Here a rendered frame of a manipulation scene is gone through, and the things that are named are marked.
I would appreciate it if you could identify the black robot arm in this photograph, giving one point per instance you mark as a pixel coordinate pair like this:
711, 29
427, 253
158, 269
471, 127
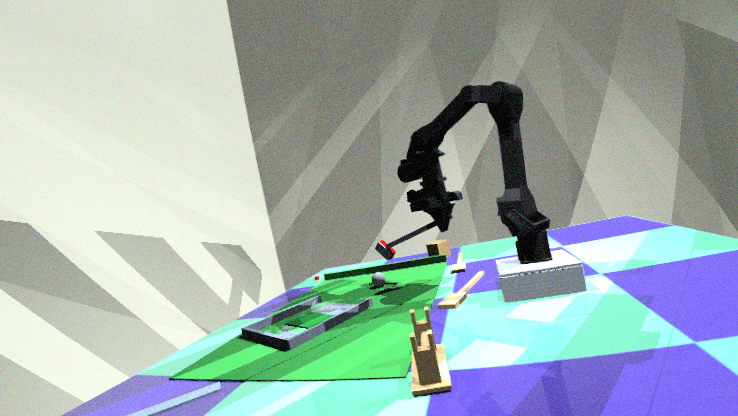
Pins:
516, 208

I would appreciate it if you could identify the tan cube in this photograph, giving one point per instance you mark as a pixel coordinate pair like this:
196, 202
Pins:
438, 248

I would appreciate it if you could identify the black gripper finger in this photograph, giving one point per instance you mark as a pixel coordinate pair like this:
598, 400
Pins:
438, 214
448, 210

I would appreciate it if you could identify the white flat bar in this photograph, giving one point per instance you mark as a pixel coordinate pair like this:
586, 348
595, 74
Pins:
161, 407

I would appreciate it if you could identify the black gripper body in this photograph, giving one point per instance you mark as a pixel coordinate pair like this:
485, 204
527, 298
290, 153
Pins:
437, 196

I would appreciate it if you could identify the green flat mat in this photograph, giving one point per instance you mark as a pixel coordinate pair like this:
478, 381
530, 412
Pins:
372, 345

